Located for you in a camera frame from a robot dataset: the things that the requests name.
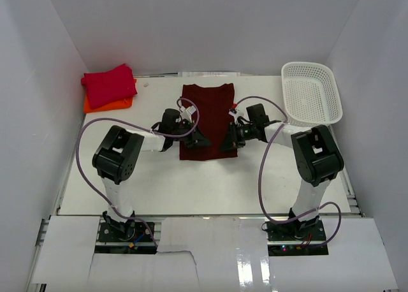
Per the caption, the dark red t-shirt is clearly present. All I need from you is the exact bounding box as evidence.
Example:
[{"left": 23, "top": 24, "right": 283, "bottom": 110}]
[{"left": 179, "top": 83, "right": 238, "bottom": 161}]

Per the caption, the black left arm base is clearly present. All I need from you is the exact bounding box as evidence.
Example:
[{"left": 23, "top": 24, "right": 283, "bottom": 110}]
[{"left": 94, "top": 221, "right": 157, "bottom": 254}]

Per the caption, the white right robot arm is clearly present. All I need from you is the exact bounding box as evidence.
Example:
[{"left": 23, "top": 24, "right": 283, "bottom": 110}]
[{"left": 220, "top": 104, "right": 344, "bottom": 237}]

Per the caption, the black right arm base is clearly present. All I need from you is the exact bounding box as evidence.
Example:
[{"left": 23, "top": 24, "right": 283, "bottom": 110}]
[{"left": 261, "top": 220, "right": 329, "bottom": 257}]

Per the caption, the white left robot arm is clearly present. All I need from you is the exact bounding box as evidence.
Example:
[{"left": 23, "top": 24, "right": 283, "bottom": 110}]
[{"left": 92, "top": 106, "right": 211, "bottom": 241}]

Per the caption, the folded orange t-shirt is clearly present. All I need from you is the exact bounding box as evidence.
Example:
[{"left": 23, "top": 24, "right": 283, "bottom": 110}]
[{"left": 84, "top": 78, "right": 138, "bottom": 113}]

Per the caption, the white perforated plastic basket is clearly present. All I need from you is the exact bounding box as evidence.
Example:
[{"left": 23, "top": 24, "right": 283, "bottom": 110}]
[{"left": 281, "top": 62, "right": 343, "bottom": 126}]

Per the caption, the folded bright red t-shirt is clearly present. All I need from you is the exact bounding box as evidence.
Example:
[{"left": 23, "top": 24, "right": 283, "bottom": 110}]
[{"left": 81, "top": 64, "right": 134, "bottom": 96}]

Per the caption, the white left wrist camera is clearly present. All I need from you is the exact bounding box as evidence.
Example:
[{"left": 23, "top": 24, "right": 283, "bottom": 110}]
[{"left": 179, "top": 106, "right": 196, "bottom": 119}]

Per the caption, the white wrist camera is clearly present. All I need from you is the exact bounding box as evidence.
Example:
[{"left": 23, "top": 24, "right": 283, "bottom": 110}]
[
  {"left": 229, "top": 108, "right": 245, "bottom": 125},
  {"left": 179, "top": 106, "right": 196, "bottom": 119}
]

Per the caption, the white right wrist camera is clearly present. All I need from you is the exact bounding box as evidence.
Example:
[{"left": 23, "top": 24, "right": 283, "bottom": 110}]
[{"left": 229, "top": 108, "right": 245, "bottom": 125}]

